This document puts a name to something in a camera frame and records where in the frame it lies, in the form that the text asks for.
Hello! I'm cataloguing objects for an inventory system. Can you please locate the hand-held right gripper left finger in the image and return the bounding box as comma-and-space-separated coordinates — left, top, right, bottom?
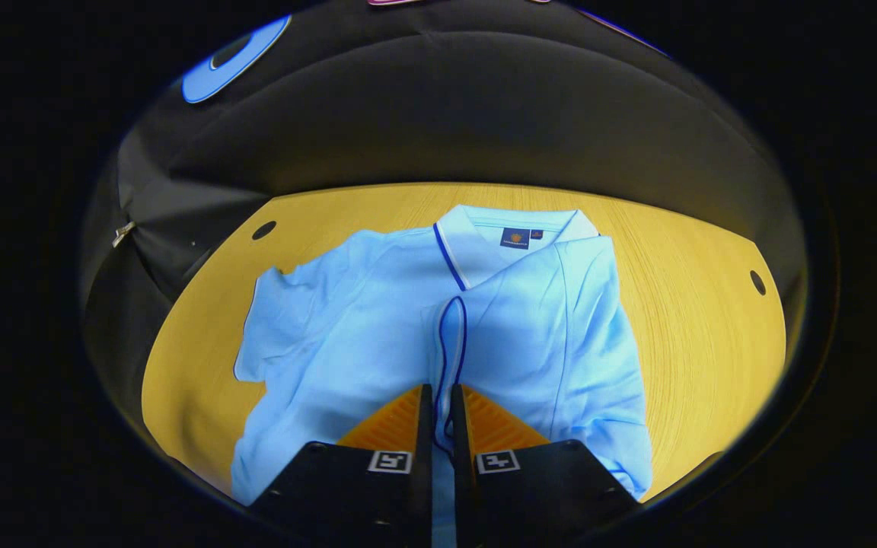
248, 384, 434, 548

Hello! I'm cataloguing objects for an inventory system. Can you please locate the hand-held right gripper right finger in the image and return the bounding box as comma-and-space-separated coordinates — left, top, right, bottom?
450, 384, 641, 548

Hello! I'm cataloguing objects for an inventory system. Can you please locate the light blue T-shirt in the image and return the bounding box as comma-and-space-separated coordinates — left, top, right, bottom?
231, 204, 652, 548

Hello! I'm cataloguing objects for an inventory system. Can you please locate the black backdrop cloth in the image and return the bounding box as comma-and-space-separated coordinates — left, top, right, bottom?
81, 0, 808, 427

